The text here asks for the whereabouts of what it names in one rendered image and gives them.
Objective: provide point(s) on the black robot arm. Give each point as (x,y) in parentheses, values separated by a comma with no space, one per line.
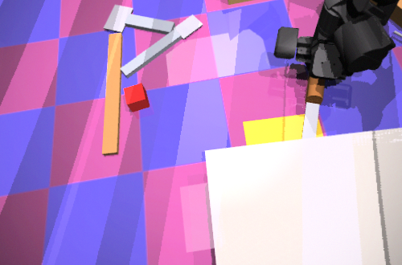
(360,41)

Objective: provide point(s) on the red cube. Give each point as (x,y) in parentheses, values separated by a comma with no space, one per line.
(136,97)

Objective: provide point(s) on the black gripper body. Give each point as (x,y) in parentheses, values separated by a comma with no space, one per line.
(288,41)

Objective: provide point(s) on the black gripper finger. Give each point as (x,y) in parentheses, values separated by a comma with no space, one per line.
(304,60)

